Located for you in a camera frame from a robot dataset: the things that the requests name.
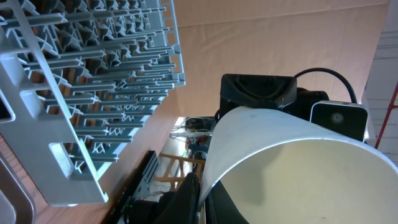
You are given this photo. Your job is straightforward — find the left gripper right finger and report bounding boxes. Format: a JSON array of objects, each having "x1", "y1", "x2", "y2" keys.
[{"x1": 205, "y1": 181, "x2": 249, "y2": 224}]

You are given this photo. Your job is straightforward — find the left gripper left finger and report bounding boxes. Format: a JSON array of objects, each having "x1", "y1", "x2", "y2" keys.
[{"x1": 153, "y1": 172, "x2": 200, "y2": 224}]

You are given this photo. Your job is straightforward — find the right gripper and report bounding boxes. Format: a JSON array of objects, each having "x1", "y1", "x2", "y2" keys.
[{"x1": 214, "y1": 74, "x2": 329, "y2": 122}]

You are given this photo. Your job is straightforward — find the white cup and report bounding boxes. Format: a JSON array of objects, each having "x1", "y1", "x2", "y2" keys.
[{"x1": 199, "y1": 107, "x2": 397, "y2": 223}]

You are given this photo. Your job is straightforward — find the grey dishwasher rack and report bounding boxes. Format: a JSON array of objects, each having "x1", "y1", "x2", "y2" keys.
[{"x1": 1, "y1": 0, "x2": 185, "y2": 207}]

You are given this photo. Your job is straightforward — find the brown serving tray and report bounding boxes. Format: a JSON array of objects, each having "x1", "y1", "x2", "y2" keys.
[{"x1": 1, "y1": 155, "x2": 35, "y2": 224}]

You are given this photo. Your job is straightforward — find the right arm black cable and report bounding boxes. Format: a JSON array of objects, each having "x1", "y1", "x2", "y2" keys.
[{"x1": 294, "y1": 67, "x2": 358, "y2": 104}]

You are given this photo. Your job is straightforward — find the wooden chair frame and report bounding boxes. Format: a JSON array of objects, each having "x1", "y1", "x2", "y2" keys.
[{"x1": 154, "y1": 153, "x2": 205, "y2": 192}]

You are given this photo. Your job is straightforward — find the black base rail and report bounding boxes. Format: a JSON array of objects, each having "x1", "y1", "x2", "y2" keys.
[{"x1": 102, "y1": 151, "x2": 159, "y2": 224}]

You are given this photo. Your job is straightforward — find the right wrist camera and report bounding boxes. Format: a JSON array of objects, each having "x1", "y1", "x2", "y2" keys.
[{"x1": 310, "y1": 101, "x2": 369, "y2": 142}]

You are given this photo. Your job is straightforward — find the red metal frame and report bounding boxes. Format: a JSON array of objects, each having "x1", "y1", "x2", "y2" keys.
[{"x1": 375, "y1": 83, "x2": 398, "y2": 149}]

